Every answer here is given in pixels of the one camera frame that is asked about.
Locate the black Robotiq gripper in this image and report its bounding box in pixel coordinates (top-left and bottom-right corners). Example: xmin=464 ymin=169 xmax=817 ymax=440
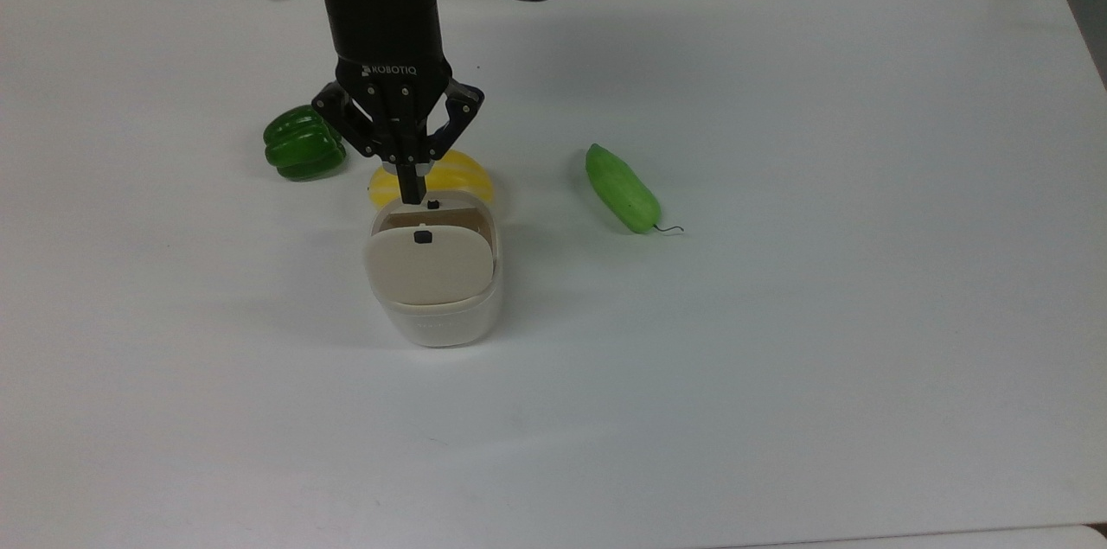
xmin=313 ymin=0 xmax=485 ymax=206

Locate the beige bin lid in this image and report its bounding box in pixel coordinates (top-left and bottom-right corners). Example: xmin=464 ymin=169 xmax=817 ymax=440
xmin=363 ymin=223 xmax=497 ymax=307

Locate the beige garbage bin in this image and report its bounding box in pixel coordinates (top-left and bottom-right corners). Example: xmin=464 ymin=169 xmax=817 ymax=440
xmin=368 ymin=196 xmax=504 ymax=348

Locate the yellow toy melon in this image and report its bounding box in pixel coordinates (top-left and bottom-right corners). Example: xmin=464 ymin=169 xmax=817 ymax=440
xmin=369 ymin=150 xmax=496 ymax=208

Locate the dark green toy pepper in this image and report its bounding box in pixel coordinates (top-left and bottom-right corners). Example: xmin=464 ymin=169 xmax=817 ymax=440
xmin=263 ymin=105 xmax=347 ymax=182

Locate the light green toy cucumber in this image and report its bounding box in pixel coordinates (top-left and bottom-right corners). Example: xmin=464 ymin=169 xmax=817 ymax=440
xmin=585 ymin=143 xmax=685 ymax=235

